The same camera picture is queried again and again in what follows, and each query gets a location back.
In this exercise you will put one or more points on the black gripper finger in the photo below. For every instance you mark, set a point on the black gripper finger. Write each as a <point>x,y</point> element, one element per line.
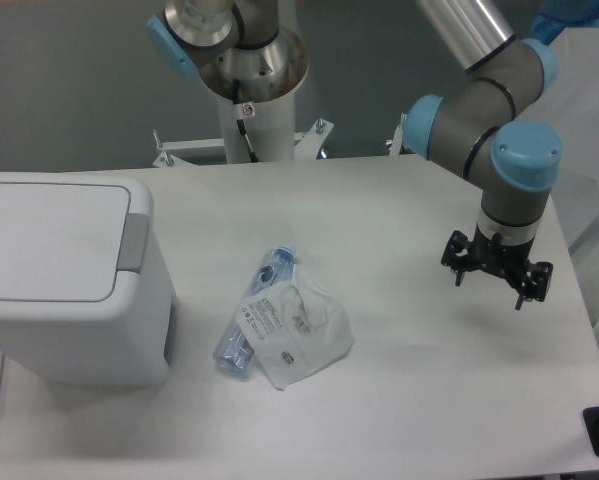
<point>532,282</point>
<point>458,256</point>

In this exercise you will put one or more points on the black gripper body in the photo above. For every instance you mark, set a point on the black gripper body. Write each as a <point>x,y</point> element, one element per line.
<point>495,258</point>

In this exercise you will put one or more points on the white push-button trash can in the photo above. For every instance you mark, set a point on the white push-button trash can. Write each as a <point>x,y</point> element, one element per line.
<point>85,294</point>

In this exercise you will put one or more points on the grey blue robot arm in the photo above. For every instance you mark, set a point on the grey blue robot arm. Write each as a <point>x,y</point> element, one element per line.
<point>477,135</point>

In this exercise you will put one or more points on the metal clamp bolt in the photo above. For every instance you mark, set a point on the metal clamp bolt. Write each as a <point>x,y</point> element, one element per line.
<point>395,146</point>

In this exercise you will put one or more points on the white covered side table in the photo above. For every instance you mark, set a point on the white covered side table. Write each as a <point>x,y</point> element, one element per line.
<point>573,108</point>

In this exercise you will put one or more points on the white plastic packaging bag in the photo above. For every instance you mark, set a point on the white plastic packaging bag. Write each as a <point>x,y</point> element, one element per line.
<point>315,330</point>

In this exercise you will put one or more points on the blue plastic cover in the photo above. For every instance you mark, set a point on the blue plastic cover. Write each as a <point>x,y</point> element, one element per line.
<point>554,16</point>

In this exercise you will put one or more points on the clear plastic water bottle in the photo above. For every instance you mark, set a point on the clear plastic water bottle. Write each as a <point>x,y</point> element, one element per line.
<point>233,351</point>

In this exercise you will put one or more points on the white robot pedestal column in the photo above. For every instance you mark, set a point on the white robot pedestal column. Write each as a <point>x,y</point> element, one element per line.
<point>255,90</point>

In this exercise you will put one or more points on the white pedestal base bracket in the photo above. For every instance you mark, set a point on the white pedestal base bracket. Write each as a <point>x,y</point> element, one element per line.
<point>308,145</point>

